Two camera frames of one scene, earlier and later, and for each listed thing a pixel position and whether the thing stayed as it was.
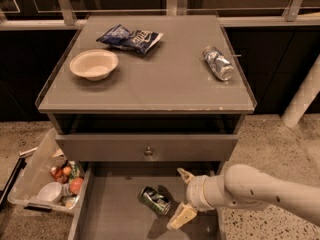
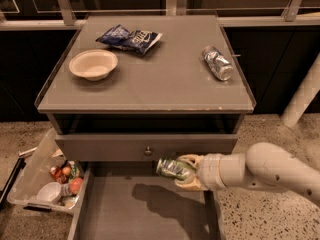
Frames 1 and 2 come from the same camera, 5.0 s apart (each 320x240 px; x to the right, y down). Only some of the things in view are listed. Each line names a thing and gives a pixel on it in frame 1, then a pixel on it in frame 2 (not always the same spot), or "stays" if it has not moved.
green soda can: x=155 y=199 → x=174 y=169
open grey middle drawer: x=136 y=200 stays
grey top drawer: x=147 y=147 stays
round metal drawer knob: x=148 y=152 stays
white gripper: x=195 y=191 → x=210 y=171
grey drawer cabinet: x=142 y=99 stays
